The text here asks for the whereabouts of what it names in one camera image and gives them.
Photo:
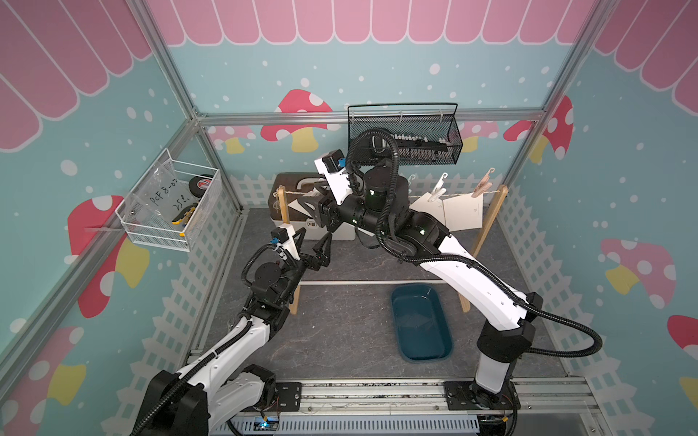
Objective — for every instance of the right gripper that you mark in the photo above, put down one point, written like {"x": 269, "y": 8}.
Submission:
{"x": 326, "y": 207}

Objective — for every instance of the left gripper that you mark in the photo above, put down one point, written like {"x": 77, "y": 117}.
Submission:
{"x": 321, "y": 260}

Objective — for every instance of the white postcard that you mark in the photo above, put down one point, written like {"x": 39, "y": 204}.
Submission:
{"x": 464, "y": 212}
{"x": 298, "y": 214}
{"x": 425, "y": 204}

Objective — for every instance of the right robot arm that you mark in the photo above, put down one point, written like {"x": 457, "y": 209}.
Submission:
{"x": 364, "y": 189}

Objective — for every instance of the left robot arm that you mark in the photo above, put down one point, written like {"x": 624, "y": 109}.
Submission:
{"x": 201, "y": 396}

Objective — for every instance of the brown lidded storage box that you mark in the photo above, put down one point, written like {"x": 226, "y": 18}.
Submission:
{"x": 297, "y": 185}

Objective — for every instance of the black tape roll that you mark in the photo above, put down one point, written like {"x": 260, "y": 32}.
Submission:
{"x": 198, "y": 185}

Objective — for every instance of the yellow black utility knife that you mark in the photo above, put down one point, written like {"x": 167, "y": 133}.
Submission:
{"x": 185, "y": 215}

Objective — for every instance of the teal plastic tray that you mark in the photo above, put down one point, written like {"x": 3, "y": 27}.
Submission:
{"x": 422, "y": 331}

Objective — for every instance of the plastic labelled bag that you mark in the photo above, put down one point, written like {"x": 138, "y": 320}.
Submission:
{"x": 164, "y": 194}

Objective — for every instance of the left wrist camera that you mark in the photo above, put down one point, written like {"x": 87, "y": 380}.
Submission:
{"x": 283, "y": 241}

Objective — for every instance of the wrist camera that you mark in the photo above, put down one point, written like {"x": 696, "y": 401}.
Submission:
{"x": 283, "y": 241}
{"x": 343, "y": 185}

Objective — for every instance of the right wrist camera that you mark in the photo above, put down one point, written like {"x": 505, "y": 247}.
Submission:
{"x": 343, "y": 185}

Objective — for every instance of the black wire mesh basket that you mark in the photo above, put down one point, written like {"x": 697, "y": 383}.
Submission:
{"x": 425, "y": 134}

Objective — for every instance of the clear wall-mounted bin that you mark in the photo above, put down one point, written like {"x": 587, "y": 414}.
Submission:
{"x": 145, "y": 228}

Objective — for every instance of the wooden string rack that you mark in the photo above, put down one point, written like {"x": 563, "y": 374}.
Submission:
{"x": 418, "y": 238}

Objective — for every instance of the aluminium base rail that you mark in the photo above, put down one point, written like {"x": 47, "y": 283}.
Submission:
{"x": 531, "y": 406}

